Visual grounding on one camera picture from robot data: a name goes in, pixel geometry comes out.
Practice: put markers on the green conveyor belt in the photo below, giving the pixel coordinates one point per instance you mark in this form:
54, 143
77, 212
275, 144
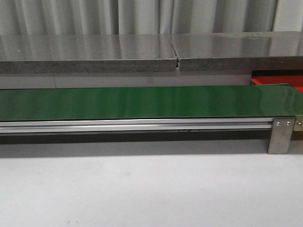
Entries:
149, 102

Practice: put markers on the grey stone countertop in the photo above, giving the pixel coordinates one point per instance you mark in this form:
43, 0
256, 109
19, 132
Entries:
62, 61

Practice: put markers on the white pleated curtain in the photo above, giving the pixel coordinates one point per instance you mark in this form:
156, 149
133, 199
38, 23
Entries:
87, 17

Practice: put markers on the red plastic tray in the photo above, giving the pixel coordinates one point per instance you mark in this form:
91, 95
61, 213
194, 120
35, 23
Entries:
295, 81

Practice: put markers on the steel conveyor support bracket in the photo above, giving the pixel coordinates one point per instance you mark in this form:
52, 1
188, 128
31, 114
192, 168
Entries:
282, 129

